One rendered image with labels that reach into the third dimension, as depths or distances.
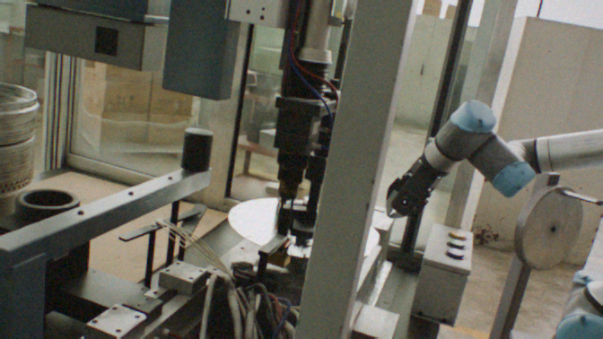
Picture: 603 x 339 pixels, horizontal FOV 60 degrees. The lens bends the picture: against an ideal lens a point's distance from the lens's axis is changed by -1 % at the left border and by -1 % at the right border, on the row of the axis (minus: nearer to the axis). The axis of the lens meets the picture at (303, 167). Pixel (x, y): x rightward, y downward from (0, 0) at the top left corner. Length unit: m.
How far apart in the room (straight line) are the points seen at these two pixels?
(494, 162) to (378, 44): 0.69
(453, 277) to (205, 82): 0.72
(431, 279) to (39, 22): 1.00
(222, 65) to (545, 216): 1.49
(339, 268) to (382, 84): 0.15
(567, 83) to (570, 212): 2.06
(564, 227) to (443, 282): 1.00
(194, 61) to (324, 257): 0.55
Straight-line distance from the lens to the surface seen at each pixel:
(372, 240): 1.14
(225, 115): 1.67
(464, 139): 1.06
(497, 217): 4.25
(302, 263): 1.15
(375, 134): 0.39
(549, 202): 2.09
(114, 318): 0.87
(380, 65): 0.39
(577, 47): 4.17
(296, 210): 1.04
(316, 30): 0.89
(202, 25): 0.90
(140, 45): 1.03
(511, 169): 1.05
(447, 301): 1.31
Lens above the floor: 1.36
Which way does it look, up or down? 15 degrees down
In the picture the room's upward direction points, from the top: 10 degrees clockwise
